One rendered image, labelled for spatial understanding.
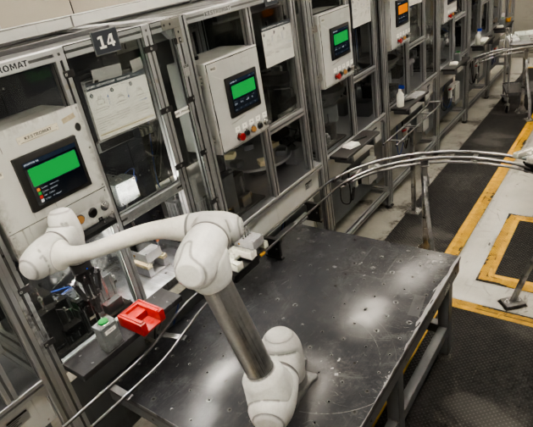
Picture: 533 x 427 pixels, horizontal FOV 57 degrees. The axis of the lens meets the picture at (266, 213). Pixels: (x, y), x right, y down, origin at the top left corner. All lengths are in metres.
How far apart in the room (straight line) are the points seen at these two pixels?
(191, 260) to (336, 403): 0.89
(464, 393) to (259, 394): 1.48
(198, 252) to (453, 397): 1.87
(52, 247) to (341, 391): 1.18
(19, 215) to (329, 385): 1.31
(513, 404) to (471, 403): 0.20
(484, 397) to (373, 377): 0.99
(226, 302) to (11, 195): 0.83
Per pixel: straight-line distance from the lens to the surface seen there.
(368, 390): 2.02
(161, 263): 2.52
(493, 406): 2.90
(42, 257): 1.70
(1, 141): 1.83
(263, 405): 1.71
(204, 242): 1.42
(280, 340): 1.84
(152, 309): 2.15
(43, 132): 1.90
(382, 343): 2.19
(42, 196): 1.89
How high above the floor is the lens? 2.19
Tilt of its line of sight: 27 degrees down
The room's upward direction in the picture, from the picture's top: 10 degrees counter-clockwise
